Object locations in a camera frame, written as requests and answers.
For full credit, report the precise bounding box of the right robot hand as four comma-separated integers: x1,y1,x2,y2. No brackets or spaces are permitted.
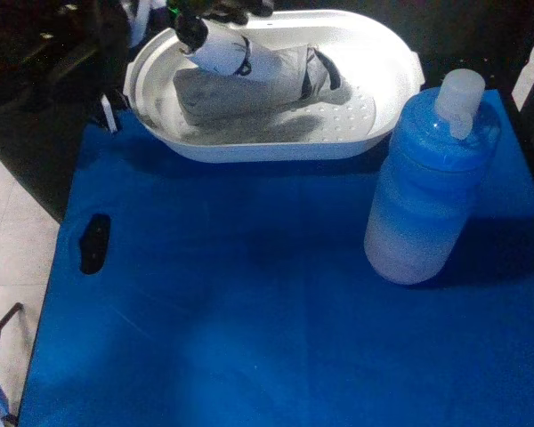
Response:
171,0,275,50

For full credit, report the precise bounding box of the grey umbrella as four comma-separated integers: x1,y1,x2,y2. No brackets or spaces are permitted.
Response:
174,24,355,128

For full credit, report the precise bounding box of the white oval perforated basin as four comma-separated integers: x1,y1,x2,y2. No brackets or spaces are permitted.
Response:
123,8,425,164

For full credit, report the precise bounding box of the blue bottle with translucent cap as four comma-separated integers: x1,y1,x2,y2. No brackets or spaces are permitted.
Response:
363,68,502,286

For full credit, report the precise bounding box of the blue table cover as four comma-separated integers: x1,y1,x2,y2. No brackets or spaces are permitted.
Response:
17,88,534,427

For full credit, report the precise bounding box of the black metal frame stand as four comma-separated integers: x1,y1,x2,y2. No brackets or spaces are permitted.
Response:
0,302,26,423

